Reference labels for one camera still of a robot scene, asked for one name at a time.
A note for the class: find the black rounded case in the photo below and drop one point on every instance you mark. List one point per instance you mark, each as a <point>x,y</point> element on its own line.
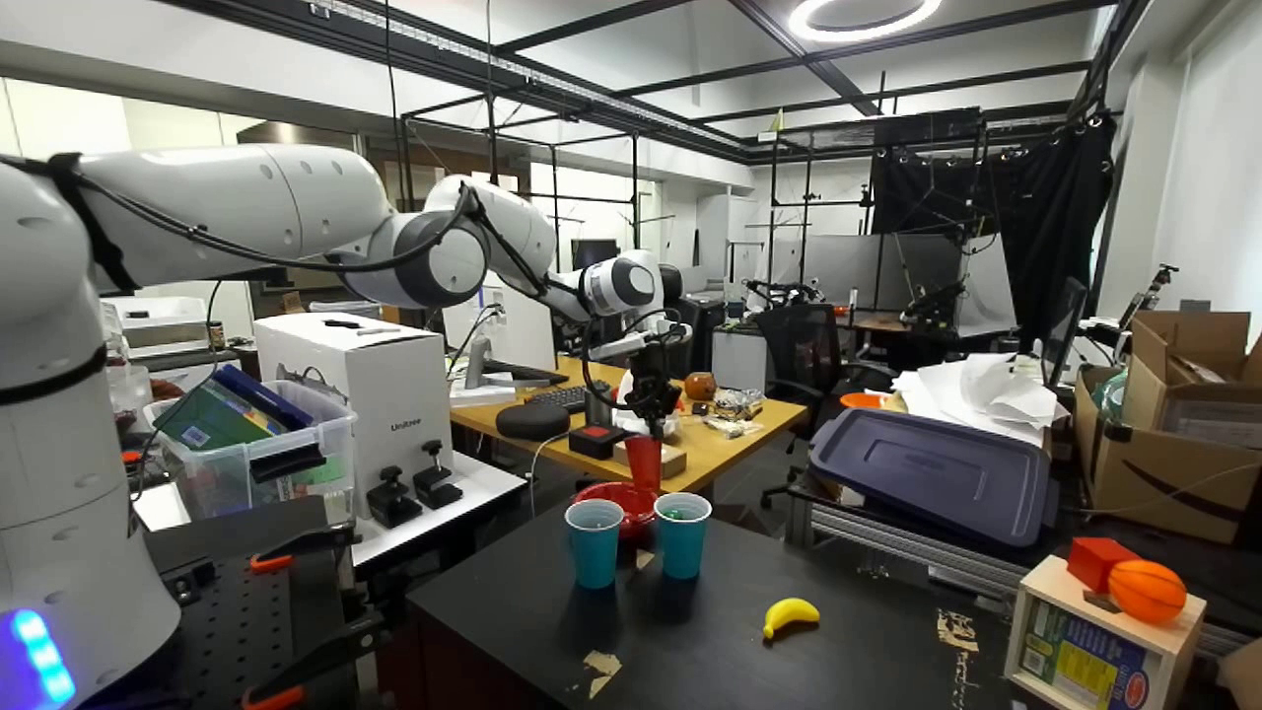
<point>537,417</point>

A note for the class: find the black pegboard panel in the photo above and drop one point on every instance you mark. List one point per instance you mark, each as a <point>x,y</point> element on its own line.
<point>237,617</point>

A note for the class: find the black curtain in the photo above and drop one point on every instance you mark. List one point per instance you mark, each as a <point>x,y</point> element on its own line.
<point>999,200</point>

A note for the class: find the white carton box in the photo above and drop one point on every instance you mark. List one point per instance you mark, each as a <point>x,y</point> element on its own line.
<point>355,379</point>

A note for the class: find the orange bowl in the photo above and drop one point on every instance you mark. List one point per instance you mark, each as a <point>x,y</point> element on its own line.
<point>863,401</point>

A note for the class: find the clear glass bowl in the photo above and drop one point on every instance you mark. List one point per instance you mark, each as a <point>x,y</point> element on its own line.
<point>735,413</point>

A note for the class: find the black box with red label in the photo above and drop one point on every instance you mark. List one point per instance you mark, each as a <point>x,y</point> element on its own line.
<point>598,441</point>

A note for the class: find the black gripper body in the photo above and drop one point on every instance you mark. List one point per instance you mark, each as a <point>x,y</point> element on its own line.
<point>657,379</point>

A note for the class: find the blue plastic cup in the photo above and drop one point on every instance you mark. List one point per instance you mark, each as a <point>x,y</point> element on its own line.
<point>684,538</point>
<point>593,546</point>

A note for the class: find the black padded office chair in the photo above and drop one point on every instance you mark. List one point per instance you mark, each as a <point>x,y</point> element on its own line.
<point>697,316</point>

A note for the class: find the white side table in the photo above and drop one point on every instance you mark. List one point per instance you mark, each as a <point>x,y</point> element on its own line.
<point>459,499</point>

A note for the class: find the wooden shape sorter box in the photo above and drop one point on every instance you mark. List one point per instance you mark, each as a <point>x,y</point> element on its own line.
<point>1077,658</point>

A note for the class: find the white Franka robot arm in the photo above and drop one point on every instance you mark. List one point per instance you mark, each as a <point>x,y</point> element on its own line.
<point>224,200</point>

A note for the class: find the black mesh office chair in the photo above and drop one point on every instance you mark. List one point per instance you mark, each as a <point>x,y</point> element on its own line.
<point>802,350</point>

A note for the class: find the black case with lid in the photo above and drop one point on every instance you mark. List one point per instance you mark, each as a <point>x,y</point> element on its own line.
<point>931,475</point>

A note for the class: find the clear plastic storage bin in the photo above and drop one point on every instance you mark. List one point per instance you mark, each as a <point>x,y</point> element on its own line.
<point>251,479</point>

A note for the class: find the green book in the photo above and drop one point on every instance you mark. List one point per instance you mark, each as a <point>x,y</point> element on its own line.
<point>212,420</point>

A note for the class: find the white paper pile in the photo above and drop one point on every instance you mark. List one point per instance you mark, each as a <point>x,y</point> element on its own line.
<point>980,395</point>

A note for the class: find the tan tape scrap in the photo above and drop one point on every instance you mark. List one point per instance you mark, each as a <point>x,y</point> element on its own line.
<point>955,634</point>

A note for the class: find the red plastic cup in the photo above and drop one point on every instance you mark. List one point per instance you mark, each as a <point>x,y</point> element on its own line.
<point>644,475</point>

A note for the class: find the wooden desk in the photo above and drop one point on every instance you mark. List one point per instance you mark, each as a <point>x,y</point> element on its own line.
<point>735,449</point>

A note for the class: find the yellow toy banana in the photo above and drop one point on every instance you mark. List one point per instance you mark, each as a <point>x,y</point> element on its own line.
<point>789,617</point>

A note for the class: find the brown cardboard shipping box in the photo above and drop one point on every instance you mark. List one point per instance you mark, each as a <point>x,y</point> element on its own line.
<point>1170,475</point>

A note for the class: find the small tan paper scrap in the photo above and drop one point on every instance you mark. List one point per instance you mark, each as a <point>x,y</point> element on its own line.
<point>644,558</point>

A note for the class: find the brown toy football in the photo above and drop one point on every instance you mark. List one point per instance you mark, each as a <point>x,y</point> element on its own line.
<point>700,393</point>

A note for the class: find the blue book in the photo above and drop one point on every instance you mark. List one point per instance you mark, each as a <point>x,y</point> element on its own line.
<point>271,401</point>

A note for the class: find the orange toy ball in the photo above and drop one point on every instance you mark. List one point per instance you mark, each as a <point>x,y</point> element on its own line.
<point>1147,595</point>

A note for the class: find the red toy block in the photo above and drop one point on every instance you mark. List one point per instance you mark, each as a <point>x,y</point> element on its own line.
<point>1094,563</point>

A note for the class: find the black orange clamp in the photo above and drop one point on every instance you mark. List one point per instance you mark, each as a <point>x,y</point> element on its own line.
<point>317,663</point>
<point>296,553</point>

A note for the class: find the tan cardboard box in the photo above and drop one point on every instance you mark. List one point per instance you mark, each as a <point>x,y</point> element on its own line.
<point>671,458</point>

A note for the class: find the red plastic bowl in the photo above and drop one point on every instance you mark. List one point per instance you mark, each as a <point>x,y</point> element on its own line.
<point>640,530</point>

